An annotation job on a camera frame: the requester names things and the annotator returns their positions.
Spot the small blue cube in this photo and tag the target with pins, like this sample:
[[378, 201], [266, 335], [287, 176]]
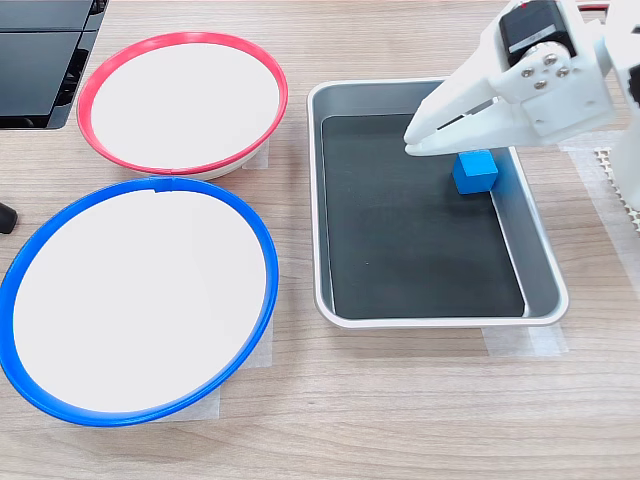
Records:
[[474, 172]]

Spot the black tray mat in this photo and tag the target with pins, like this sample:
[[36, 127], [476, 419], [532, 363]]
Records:
[[415, 235]]

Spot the steel tray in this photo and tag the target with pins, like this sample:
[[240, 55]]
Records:
[[542, 280]]

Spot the translucent tape piece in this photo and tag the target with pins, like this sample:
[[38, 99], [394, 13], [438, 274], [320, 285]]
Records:
[[257, 350], [525, 342], [260, 157]]

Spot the red-rimmed white plate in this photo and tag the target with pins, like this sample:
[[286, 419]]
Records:
[[185, 105]]

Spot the blue-rimmed white plate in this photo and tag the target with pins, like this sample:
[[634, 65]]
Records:
[[140, 305]]

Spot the black flat device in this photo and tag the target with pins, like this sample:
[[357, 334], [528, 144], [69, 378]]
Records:
[[35, 65]]

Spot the small black rounded object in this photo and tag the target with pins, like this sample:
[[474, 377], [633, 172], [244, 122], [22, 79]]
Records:
[[7, 219]]

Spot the pale perforated base plate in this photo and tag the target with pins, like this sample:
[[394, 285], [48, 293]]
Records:
[[607, 160]]

